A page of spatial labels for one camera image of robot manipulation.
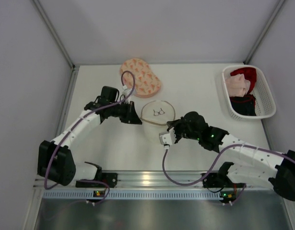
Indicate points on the white plastic laundry basket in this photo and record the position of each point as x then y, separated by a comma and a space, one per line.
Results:
265, 104

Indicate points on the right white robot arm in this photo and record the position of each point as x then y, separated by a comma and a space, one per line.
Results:
254, 166

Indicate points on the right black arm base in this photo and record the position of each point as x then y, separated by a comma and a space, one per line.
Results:
216, 180

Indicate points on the white slotted cable duct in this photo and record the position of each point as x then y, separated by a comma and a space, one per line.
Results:
137, 195

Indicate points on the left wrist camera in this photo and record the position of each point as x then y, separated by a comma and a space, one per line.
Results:
127, 91

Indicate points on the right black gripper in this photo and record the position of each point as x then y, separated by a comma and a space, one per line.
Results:
180, 128

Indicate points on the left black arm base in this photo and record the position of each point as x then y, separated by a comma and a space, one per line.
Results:
110, 179

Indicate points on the pink garment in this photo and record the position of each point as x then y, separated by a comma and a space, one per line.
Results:
237, 85

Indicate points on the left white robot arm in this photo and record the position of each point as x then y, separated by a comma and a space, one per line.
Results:
56, 159

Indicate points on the white round mesh laundry bag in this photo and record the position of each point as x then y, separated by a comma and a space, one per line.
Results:
154, 116

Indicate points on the red garment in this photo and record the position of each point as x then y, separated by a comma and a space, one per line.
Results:
249, 73

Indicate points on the black garment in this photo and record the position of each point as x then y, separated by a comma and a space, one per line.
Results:
244, 105

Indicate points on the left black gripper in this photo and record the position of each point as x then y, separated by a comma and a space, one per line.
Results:
127, 112

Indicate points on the aluminium mounting rail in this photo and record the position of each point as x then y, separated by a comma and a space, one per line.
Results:
154, 179

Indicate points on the pink floral laundry bag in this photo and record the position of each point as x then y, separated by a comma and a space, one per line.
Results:
147, 84

